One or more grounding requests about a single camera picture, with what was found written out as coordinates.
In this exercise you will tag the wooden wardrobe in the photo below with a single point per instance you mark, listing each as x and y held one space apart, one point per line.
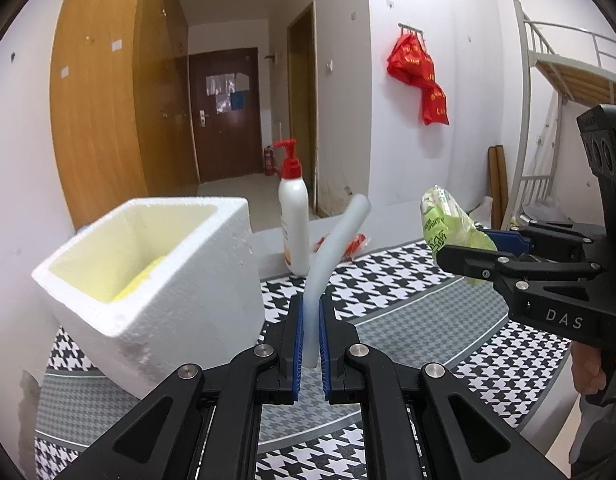
117 100

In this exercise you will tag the white foam box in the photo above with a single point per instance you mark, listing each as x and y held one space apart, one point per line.
187 285

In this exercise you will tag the white lotion bottle red pump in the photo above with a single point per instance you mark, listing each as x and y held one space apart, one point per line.
294 220

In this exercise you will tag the translucent white bent tube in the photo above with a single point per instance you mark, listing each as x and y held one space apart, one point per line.
333 250

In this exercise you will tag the green plastic packet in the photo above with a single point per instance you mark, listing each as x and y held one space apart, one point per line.
445 225

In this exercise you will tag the person's right hand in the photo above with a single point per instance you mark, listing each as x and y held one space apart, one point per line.
585 365

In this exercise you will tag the papers on door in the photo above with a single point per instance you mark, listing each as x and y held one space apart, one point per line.
227 92

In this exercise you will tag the yellow sponge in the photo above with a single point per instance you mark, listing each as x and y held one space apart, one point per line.
142 275

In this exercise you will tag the metal wall hook rack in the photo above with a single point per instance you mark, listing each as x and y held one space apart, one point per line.
410 27

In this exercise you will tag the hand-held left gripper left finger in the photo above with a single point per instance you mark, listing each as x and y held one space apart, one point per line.
297 340

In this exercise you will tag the red snack packet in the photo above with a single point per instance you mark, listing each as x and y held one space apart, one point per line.
353 247

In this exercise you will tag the wooden side door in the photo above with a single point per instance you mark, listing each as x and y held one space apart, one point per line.
303 100

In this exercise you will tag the white metal bunk bed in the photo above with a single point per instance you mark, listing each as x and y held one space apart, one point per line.
563 72

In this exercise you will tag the red fire extinguisher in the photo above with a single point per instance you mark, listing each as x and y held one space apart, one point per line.
270 160

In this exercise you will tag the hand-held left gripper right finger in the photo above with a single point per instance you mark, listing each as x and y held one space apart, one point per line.
327 345

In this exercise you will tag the red plastic bag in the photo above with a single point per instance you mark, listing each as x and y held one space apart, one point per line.
434 102
410 60

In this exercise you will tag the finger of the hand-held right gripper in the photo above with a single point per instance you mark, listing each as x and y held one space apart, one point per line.
510 237
468 260

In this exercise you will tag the houndstooth mat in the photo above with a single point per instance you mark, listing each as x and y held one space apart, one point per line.
413 300

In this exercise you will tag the wooden poles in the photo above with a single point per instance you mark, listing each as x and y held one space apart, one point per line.
498 180

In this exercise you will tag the dark brown door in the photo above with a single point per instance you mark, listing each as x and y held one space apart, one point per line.
225 145

